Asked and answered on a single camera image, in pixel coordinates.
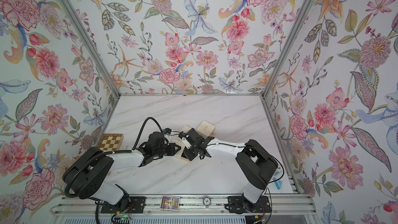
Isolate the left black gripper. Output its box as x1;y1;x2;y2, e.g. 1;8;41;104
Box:
153;144;182;158

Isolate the cream drawer jewelry box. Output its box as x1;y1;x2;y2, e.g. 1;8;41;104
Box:
173;141;190;162

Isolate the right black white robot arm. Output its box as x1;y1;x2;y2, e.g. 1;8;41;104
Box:
178;128;279;205

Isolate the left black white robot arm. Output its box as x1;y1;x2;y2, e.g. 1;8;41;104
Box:
62;132;182;209

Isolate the far cream jewelry box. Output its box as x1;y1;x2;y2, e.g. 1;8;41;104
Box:
197;121;216;137

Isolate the middle cream jewelry box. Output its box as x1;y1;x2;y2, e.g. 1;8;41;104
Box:
181;125;192;133

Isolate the wooden chessboard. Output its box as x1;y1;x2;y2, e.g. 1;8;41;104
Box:
98;134;124;151

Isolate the blue triangular block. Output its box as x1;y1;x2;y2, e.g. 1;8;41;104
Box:
274;180;283;190

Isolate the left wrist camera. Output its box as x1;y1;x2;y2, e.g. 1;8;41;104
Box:
163;128;173;141

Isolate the colourful card on rail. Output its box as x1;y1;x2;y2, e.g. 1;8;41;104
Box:
160;196;180;211

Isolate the round silver knob on rail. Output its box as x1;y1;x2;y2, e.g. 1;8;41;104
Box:
203;196;211;208

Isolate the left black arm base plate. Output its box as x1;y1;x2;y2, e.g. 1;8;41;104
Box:
101;197;146;214

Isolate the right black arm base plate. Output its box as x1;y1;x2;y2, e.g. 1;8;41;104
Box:
224;195;272;214

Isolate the aluminium front rail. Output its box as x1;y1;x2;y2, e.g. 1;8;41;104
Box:
50;194;316;216

